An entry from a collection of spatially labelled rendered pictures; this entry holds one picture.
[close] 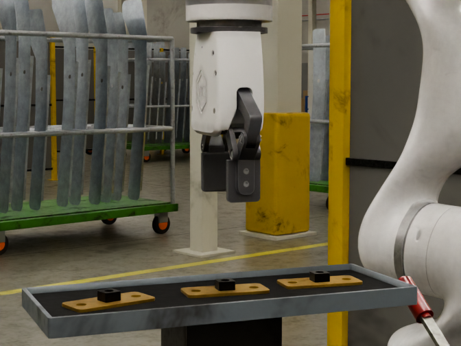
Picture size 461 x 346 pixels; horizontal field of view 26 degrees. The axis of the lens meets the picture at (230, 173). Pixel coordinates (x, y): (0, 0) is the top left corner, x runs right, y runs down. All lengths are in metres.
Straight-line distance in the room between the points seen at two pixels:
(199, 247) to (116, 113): 1.67
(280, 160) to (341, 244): 4.63
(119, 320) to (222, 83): 0.23
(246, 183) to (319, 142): 9.98
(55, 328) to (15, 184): 7.74
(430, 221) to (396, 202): 0.06
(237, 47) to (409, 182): 0.44
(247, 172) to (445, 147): 0.41
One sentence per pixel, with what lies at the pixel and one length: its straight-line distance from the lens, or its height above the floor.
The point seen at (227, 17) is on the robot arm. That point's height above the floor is 1.43.
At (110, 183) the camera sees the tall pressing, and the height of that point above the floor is 0.46.
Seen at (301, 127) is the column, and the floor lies 0.97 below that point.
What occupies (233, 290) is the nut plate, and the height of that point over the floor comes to 1.16.
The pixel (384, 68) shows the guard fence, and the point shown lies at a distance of 3.92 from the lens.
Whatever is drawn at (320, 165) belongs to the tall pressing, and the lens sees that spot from 10.88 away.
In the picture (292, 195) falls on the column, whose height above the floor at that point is 0.38.
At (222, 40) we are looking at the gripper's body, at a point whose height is 1.41.
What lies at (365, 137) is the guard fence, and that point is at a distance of 3.98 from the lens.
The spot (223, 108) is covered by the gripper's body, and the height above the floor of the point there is 1.34.
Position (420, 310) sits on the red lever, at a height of 1.13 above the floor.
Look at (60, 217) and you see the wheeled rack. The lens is 8.30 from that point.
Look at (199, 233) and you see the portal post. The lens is 7.96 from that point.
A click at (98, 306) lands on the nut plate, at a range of 0.93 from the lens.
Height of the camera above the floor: 1.37
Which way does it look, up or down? 5 degrees down
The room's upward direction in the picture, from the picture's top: straight up
